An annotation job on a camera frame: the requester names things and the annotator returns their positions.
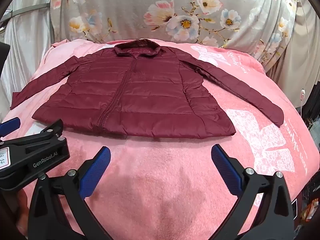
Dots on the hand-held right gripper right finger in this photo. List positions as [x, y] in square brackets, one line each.
[225, 170]

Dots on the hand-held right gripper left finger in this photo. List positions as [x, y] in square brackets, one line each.
[96, 170]

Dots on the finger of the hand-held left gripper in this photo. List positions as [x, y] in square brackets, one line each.
[47, 131]
[11, 124]

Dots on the maroon puffer jacket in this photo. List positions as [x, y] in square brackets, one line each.
[140, 100]

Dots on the pink printed blanket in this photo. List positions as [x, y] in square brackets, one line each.
[160, 175]

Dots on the grey satin cloth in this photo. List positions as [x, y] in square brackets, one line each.
[25, 60]

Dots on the black object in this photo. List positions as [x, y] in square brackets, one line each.
[3, 52]

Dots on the orange packet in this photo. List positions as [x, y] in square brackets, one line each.
[311, 210]

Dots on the grey metal bar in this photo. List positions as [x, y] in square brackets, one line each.
[27, 11]

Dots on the beige cloth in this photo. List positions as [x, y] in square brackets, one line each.
[295, 62]

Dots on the grey floral quilt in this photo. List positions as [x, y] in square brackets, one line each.
[140, 10]

